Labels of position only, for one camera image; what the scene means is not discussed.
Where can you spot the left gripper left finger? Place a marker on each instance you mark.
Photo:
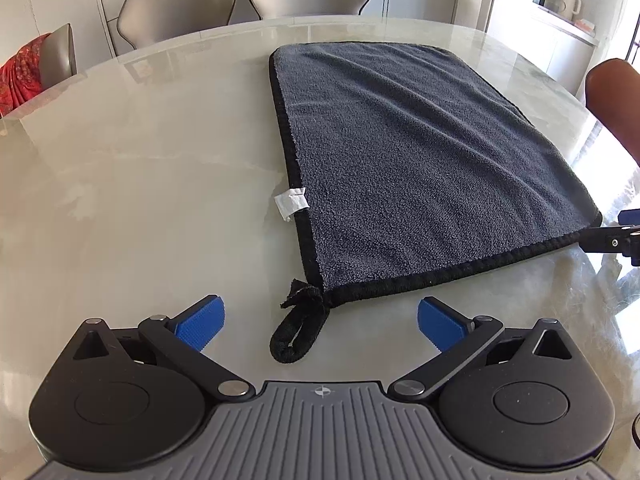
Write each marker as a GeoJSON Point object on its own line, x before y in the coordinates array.
{"type": "Point", "coordinates": [122, 398]}

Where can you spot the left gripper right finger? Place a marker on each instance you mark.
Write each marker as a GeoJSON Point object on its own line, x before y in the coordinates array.
{"type": "Point", "coordinates": [524, 398]}

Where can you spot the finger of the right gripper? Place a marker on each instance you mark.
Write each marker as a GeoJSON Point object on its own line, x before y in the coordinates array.
{"type": "Point", "coordinates": [629, 217]}
{"type": "Point", "coordinates": [613, 240]}

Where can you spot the blue and grey towel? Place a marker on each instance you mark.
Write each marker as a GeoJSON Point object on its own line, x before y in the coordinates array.
{"type": "Point", "coordinates": [407, 169]}

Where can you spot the brown leather chair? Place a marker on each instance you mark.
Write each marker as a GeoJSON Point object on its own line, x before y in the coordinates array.
{"type": "Point", "coordinates": [613, 96]}

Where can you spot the white kettle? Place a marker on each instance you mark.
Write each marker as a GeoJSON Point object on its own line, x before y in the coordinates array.
{"type": "Point", "coordinates": [566, 9]}

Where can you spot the chair with red cloth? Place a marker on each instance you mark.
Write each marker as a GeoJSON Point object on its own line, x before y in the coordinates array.
{"type": "Point", "coordinates": [39, 65]}

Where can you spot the left beige dining chair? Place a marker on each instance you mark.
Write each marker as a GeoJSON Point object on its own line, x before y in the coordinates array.
{"type": "Point", "coordinates": [145, 22]}

